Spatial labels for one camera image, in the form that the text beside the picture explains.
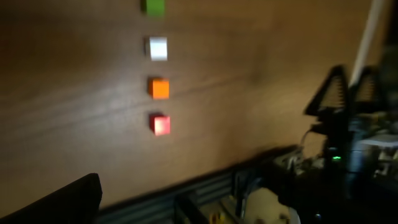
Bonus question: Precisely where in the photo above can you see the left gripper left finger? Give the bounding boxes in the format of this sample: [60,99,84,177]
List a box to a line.
[0,172,103,224]

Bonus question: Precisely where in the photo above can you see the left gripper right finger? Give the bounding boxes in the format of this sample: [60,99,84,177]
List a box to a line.
[295,169,398,224]

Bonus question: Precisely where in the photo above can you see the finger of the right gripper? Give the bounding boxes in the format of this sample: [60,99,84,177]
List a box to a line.
[350,65,385,114]
[303,64,350,118]

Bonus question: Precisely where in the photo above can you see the red cube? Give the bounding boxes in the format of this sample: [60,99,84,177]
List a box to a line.
[148,112,172,137]

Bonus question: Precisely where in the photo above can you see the orange cube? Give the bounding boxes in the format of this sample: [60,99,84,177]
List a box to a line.
[147,77,170,101]

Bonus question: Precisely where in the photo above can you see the green cube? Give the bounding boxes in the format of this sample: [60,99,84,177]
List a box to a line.
[141,0,166,17]

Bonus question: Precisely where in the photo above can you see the white cube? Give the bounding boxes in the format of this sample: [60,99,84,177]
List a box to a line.
[144,36,169,62]

